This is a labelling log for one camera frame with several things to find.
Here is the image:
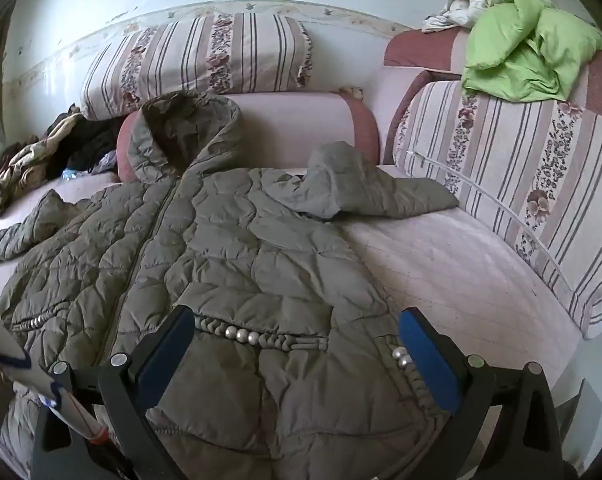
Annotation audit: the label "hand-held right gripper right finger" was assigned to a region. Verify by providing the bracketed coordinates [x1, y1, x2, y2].
[398, 306, 566, 480]

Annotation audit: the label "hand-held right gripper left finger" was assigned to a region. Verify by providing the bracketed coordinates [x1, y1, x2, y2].
[31, 304, 196, 480]

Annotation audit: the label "olive quilted hooded jacket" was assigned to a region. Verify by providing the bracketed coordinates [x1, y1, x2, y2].
[0, 91, 460, 480]

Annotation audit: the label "dark crumpled clothes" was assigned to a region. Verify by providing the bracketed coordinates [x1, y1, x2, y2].
[56, 105, 119, 173]

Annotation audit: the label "pink sofa bed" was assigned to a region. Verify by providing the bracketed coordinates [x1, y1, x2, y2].
[0, 25, 602, 461]

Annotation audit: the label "grey bedside cabinet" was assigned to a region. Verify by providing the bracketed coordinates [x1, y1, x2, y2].
[556, 379, 588, 432]

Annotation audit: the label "striped floral cushion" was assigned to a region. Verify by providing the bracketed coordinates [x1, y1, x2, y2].
[80, 14, 314, 122]
[393, 80, 602, 340]

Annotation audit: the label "pink bolster with maroon ends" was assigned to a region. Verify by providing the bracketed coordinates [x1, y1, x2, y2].
[117, 91, 380, 183]

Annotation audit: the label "light green blanket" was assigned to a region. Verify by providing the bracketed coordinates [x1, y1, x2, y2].
[462, 0, 602, 103]

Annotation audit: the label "white crumpled cloth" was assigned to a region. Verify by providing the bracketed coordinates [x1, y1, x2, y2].
[422, 0, 506, 33]

